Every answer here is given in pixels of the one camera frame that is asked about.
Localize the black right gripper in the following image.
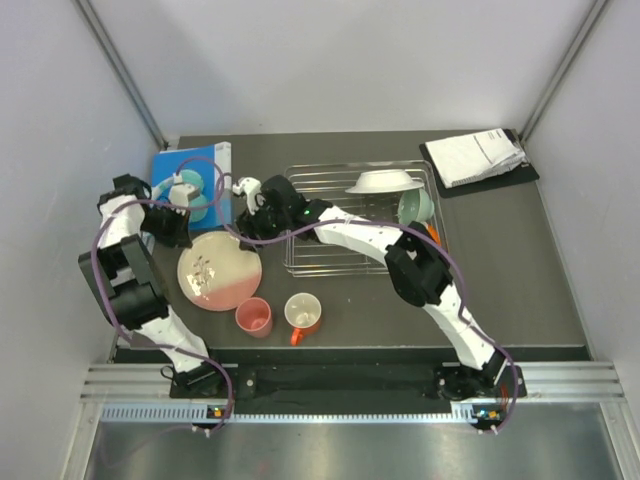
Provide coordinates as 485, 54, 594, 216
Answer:
237, 195, 292, 254

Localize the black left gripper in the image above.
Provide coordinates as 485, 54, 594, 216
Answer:
140, 202, 193, 249

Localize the pink plate with leaf motif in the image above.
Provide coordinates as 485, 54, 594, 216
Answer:
177, 231, 262, 312

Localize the white plate blue rim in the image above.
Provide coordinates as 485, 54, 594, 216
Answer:
345, 169, 424, 194

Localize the chrome wire dish rack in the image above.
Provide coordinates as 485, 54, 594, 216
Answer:
283, 160, 448, 277

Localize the mint green ceramic bowl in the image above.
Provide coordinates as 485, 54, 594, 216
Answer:
397, 188, 435, 225

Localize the white bowl orange outside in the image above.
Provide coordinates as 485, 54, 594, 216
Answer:
425, 222, 443, 247

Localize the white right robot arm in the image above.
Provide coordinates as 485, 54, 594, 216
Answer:
232, 175, 511, 396

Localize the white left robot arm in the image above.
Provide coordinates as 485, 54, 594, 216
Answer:
78, 174, 230, 399

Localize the blue book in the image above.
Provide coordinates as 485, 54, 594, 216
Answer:
151, 142, 232, 231

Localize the orange ceramic mug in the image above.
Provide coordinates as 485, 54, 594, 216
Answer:
284, 292, 322, 346

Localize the pink plastic cup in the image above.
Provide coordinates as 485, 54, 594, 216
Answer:
235, 297, 273, 338

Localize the white paper stack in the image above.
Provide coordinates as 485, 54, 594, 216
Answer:
424, 128, 528, 189

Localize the black clipboard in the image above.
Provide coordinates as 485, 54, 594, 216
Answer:
420, 128, 540, 198

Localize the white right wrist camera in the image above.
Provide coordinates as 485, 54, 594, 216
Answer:
231, 177, 262, 215

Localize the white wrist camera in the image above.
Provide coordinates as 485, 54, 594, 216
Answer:
231, 177, 262, 215
168, 169, 203, 207

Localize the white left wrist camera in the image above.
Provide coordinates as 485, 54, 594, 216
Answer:
168, 169, 203, 207

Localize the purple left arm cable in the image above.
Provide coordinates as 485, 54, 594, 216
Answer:
90, 157, 236, 431

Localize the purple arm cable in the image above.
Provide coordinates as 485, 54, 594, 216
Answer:
90, 157, 236, 431
214, 172, 521, 431

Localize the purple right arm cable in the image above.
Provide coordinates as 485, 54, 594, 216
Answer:
214, 172, 521, 431

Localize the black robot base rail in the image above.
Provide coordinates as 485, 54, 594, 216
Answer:
167, 362, 526, 401

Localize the grey slotted cable duct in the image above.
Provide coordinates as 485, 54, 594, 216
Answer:
100, 403, 500, 425

